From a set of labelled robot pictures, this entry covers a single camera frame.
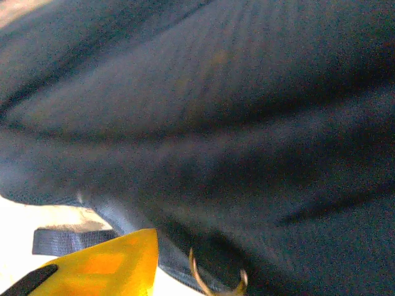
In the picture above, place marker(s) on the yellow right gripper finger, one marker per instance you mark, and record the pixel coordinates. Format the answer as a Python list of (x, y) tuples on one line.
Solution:
[(102, 268)]

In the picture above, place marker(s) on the navy blue backpack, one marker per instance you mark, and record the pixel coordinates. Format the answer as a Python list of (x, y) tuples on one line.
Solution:
[(216, 108)]

